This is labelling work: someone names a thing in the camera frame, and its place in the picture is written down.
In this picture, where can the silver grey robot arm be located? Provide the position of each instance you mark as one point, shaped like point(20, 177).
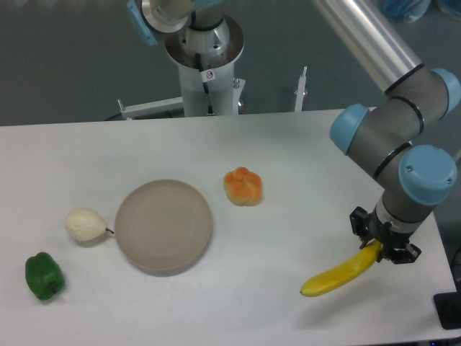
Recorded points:
point(414, 178)

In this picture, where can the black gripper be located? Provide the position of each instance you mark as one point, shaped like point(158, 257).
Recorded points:
point(391, 233)

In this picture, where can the beige round bowl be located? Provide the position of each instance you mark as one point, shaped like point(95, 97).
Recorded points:
point(163, 227)

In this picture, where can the yellow banana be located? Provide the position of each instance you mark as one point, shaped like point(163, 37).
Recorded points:
point(343, 273)

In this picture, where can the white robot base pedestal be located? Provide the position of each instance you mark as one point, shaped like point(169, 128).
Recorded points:
point(205, 61)

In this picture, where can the white metal post right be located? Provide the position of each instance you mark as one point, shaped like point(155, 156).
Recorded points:
point(301, 91)

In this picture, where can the white pear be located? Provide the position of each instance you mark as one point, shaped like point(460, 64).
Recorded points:
point(86, 227)

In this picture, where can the orange bread roll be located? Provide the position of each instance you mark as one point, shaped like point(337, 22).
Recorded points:
point(243, 187)

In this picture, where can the black device at edge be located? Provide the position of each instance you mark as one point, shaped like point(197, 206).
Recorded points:
point(448, 309)

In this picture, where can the blue plastic bag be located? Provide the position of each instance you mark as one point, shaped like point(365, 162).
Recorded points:
point(409, 11)

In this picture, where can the green bell pepper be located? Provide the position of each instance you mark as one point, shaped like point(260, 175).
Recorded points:
point(43, 276)

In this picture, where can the white metal bracket left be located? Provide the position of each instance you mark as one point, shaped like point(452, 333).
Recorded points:
point(150, 110)

